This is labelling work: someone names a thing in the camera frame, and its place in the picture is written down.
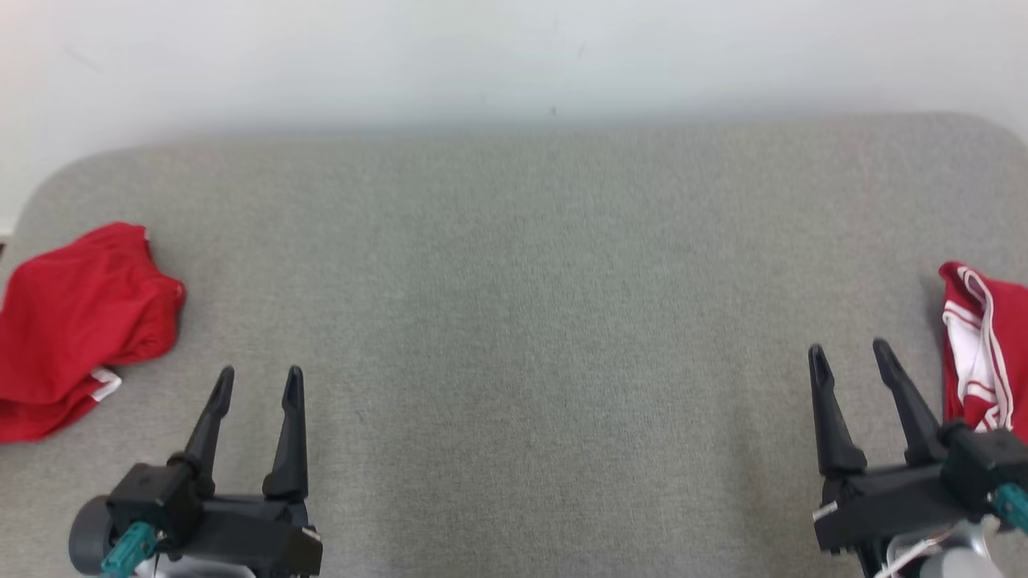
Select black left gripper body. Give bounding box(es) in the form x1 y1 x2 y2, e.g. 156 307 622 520
173 494 324 577

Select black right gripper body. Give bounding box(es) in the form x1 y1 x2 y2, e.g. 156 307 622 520
813 462 997 556

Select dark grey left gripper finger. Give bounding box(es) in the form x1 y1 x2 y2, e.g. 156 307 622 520
262 365 310 503
167 365 236 496

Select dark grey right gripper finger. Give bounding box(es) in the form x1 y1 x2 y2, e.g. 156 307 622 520
807 344 868 479
871 337 953 468

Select red and white jersey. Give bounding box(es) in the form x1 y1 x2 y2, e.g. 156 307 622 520
938 261 1028 444

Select red shorts with white stripes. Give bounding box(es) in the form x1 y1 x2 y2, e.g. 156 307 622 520
0 222 187 444

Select grey fabric sofa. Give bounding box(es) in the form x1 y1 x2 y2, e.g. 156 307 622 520
0 112 1028 578

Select teal right camera connector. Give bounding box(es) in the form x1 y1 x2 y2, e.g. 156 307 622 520
994 484 1028 535

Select teal camera connector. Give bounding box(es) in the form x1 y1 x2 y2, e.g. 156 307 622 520
994 484 1028 535
100 522 157 578

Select teal left camera connector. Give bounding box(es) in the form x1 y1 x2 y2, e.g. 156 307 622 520
100 522 157 578

